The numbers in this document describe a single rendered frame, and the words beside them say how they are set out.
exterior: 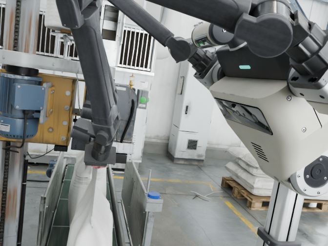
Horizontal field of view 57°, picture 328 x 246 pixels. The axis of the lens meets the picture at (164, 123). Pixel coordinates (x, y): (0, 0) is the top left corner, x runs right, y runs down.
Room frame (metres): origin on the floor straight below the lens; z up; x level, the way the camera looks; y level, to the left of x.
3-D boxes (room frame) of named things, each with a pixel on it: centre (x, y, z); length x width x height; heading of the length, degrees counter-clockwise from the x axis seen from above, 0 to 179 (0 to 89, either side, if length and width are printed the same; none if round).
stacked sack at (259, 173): (3.95, -1.33, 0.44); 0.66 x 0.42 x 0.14; 9
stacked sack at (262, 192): (3.93, -1.32, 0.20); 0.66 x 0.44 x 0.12; 14
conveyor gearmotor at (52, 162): (2.95, 1.03, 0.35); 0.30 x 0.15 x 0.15; 14
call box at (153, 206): (1.38, 0.00, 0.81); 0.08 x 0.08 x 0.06; 14
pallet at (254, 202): (4.04, -1.65, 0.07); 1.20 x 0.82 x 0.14; 106
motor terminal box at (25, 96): (1.12, 0.52, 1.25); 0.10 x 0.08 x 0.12; 129
